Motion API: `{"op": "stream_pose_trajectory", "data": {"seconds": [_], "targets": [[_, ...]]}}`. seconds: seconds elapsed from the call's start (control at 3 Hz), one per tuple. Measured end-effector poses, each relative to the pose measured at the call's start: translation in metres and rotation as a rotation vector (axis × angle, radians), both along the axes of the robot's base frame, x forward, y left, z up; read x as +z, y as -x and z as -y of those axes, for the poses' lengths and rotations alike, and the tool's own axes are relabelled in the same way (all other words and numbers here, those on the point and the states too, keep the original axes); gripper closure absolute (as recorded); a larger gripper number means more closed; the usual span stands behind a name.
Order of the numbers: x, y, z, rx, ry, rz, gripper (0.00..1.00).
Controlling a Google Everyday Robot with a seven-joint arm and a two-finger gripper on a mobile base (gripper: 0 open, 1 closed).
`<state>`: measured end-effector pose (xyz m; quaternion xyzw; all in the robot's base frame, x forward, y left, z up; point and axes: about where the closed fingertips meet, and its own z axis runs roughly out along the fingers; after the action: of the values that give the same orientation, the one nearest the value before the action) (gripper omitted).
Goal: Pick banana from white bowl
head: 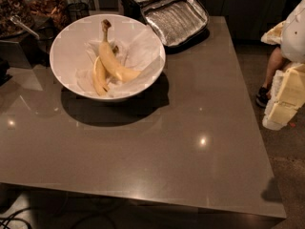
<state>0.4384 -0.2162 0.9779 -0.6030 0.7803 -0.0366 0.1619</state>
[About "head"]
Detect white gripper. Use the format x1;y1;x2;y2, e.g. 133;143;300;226
261;0;305;131

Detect large yellow banana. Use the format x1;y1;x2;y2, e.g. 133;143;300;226
98;19;141;83

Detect white ceramic bowl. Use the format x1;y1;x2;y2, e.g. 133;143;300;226
50;14;152;102

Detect small yellow banana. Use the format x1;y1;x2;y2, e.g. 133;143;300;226
92;56;115;95

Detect person's leg with shoe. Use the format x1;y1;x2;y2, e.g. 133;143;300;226
255;47;289;108

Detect silver insulated lunch bag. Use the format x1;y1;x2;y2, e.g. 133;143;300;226
120;0;209;49

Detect white paper napkin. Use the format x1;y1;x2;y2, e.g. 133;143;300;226
75;28;165;100

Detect black mesh cup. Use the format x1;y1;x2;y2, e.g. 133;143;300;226
68;2;90;22

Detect glass jar of snacks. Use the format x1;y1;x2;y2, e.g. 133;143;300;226
0;0;34;38

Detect metal scoop handle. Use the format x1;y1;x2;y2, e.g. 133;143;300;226
10;15;40;39

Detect black floor cables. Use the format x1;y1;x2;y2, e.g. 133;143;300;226
0;205;32;229

